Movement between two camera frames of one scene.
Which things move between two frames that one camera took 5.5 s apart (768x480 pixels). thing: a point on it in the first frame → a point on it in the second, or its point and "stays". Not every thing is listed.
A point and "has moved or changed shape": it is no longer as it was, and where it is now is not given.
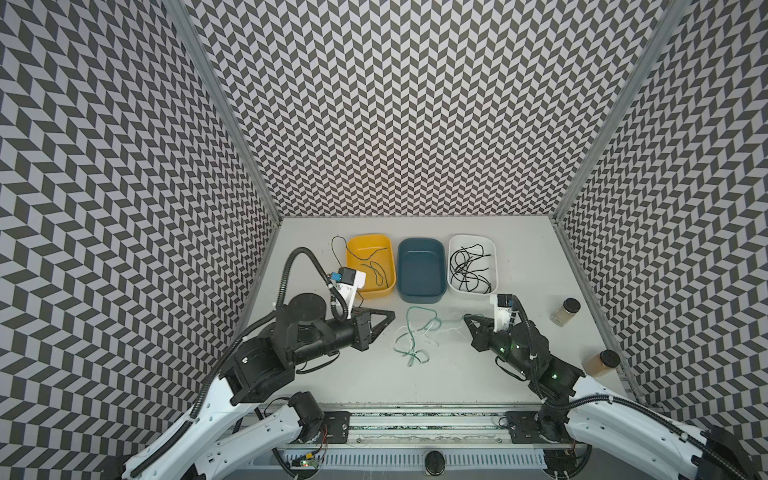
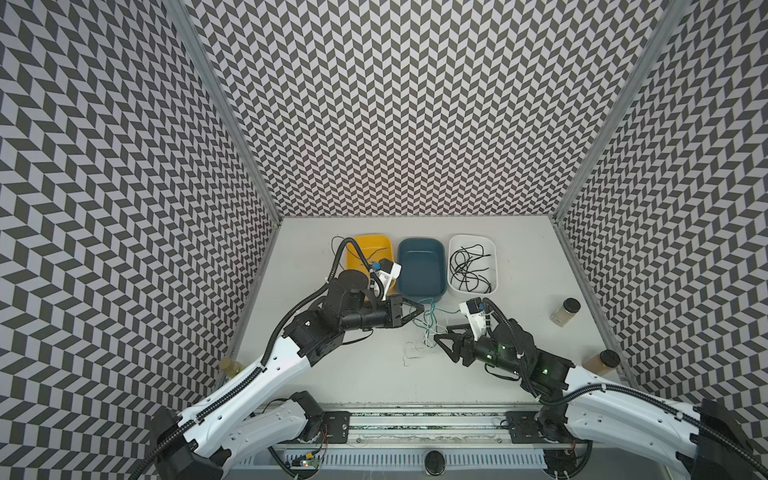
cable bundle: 422,326 has moved or changed shape
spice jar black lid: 565,313 stays
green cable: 338,236 stays
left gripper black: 363,329 → 395,310
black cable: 459,267 stays
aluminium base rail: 429,423 stays
